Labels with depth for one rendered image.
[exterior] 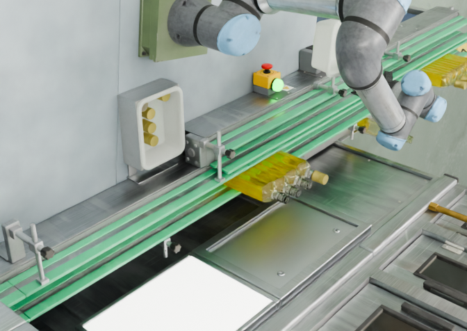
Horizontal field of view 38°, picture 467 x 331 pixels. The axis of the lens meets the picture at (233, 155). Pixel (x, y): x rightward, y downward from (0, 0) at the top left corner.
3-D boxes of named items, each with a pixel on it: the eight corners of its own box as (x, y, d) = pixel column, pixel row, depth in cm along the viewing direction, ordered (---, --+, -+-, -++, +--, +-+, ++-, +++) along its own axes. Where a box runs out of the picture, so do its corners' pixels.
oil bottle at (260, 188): (217, 182, 218) (269, 206, 206) (217, 167, 216) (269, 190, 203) (228, 176, 222) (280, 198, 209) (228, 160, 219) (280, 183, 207)
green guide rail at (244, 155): (209, 166, 212) (228, 174, 207) (209, 163, 211) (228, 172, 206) (456, 32, 327) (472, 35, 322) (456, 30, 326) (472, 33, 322)
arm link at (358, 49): (354, 70, 143) (409, 158, 183) (379, 28, 145) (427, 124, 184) (310, 56, 150) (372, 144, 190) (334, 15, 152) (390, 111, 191)
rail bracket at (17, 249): (-4, 258, 172) (47, 296, 159) (-17, 203, 164) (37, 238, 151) (12, 249, 176) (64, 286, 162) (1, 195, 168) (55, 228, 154)
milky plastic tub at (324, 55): (309, 16, 201) (334, 21, 196) (349, 7, 217) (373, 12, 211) (303, 72, 208) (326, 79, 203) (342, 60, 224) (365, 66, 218)
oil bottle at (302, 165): (251, 163, 230) (302, 183, 217) (251, 148, 227) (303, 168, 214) (262, 157, 233) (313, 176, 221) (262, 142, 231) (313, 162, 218)
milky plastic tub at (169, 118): (124, 163, 201) (144, 173, 196) (117, 94, 191) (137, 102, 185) (166, 143, 213) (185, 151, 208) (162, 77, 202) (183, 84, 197)
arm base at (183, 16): (171, -11, 184) (197, -4, 178) (209, -6, 195) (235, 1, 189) (163, 44, 188) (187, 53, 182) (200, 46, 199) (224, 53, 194)
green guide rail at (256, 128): (208, 145, 208) (228, 153, 203) (208, 142, 208) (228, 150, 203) (458, 17, 323) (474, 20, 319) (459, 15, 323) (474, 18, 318)
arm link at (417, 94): (415, 107, 178) (422, 124, 187) (434, 71, 179) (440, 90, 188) (388, 98, 182) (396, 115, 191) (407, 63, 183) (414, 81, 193)
